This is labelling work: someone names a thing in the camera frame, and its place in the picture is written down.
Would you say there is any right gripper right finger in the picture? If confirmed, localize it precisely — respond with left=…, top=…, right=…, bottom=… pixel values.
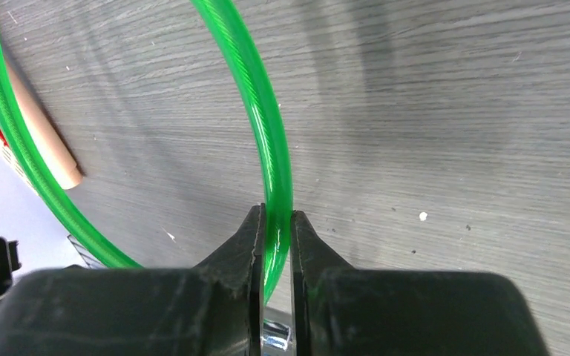
left=291, top=211, right=548, bottom=355

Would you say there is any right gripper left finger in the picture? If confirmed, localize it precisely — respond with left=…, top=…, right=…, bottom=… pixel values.
left=0, top=205, right=266, bottom=355

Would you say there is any green cable bike lock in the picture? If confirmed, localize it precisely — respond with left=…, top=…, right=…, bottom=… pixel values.
left=0, top=1, right=293, bottom=303

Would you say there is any red white toy calculator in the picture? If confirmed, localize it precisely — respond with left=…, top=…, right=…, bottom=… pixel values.
left=0, top=128, right=38, bottom=196

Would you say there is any beige toy microphone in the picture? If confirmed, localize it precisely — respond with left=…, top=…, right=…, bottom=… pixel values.
left=5, top=60, right=83, bottom=190

